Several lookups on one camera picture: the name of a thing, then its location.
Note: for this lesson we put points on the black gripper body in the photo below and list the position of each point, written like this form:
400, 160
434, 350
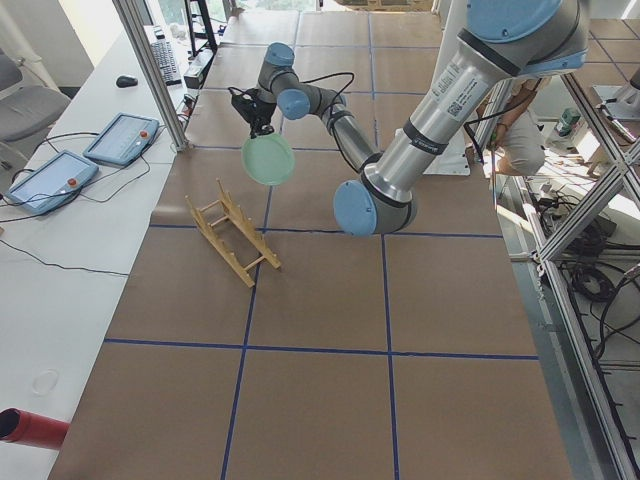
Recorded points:
261, 113

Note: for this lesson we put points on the light green round plate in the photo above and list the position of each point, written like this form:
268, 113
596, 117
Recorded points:
268, 159

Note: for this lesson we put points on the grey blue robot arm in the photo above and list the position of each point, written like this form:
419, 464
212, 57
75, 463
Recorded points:
486, 42

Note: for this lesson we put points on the wooden dish rack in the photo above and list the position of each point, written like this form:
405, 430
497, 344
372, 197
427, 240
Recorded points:
232, 233

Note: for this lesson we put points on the black keyboard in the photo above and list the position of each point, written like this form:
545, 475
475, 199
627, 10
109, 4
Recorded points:
164, 56

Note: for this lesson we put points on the blue teach pendant tablet far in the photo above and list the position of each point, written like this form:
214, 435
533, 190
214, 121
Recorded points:
123, 140

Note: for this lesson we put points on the blue teach pendant tablet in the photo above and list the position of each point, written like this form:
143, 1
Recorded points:
123, 140
53, 183

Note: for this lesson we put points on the black computer mouse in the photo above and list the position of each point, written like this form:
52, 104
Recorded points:
126, 81

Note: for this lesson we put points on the blue teach pendant tablet near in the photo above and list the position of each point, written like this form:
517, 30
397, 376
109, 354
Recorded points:
53, 183

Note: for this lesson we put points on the brown paper table cover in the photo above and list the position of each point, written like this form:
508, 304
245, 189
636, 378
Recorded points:
408, 356

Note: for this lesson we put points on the grey office chair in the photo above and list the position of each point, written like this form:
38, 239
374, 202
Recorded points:
28, 113

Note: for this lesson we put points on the person in white clothes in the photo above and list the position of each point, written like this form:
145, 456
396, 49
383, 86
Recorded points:
517, 133

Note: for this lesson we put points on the red cylinder tube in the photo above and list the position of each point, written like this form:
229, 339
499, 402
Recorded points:
30, 429

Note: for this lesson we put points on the grey metal frame post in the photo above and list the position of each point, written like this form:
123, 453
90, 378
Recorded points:
132, 22

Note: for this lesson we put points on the aluminium frame structure right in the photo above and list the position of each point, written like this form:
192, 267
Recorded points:
572, 232

